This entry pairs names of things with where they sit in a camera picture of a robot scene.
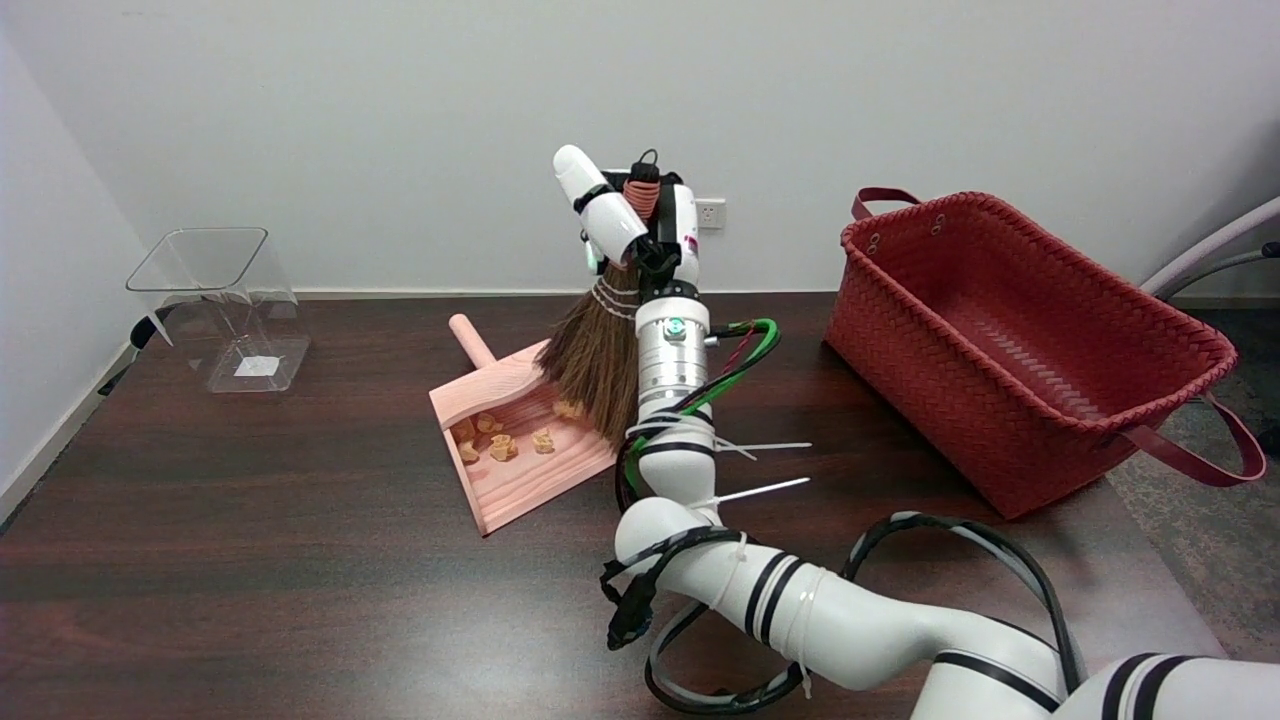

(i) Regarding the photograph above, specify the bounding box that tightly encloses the black wrapped cable bundle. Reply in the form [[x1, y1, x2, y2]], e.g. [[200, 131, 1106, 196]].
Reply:
[[600, 527, 813, 717]]

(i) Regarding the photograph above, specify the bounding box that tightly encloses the white zip tie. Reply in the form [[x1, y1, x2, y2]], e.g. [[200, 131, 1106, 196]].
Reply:
[[715, 438, 813, 461], [715, 477, 811, 506]]

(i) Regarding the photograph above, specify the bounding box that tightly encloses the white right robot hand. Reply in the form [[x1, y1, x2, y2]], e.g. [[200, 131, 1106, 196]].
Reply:
[[553, 145, 701, 301]]

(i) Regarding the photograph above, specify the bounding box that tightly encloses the brown hand broom red handle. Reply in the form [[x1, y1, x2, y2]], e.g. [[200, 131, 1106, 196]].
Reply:
[[535, 150, 665, 441]]

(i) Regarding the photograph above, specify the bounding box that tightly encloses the pale pink curved tube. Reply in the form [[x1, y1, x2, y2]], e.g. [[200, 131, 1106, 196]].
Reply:
[[1140, 197, 1280, 296]]

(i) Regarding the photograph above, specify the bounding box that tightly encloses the clear plastic container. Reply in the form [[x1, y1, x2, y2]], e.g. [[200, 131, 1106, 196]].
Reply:
[[126, 227, 311, 394]]

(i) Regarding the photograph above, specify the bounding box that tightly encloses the grey curved tube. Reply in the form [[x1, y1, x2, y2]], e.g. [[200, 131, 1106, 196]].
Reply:
[[1160, 243, 1280, 301]]

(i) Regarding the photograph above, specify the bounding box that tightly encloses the light wooden dustpan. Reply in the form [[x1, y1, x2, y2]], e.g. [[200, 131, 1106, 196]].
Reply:
[[430, 314, 621, 538]]

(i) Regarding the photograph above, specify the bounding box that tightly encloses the green robot cable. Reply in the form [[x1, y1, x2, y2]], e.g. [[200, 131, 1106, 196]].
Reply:
[[615, 318, 781, 503]]

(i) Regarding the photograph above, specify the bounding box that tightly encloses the black flat cable loop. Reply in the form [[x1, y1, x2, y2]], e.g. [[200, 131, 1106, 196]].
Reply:
[[840, 512, 1087, 697]]

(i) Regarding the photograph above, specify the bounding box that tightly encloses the red woven basket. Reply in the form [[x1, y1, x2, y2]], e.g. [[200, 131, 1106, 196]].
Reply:
[[824, 187, 1267, 521]]

